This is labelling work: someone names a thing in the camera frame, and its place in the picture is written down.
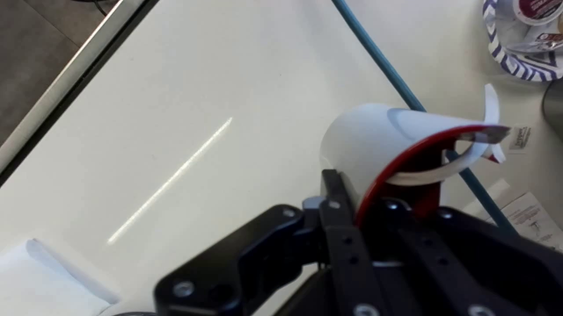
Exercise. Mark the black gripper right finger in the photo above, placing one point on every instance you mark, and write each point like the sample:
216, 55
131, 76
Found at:
469, 264

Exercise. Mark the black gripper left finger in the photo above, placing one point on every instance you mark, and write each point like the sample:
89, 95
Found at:
341, 234

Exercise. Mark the broken white mug red inside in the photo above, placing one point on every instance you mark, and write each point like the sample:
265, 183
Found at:
381, 146

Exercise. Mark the printed paper leaflet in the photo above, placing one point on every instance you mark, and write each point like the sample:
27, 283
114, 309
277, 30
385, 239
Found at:
531, 218

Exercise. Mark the small printed sticker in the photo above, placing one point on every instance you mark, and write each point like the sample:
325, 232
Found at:
520, 137

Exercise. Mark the blue patterned paper plate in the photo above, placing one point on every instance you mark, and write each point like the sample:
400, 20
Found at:
522, 62

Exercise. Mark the small opened creamer cup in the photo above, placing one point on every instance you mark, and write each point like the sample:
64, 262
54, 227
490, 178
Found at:
543, 42

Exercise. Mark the Starbucks coffee pod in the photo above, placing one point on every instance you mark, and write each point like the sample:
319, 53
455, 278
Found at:
538, 7

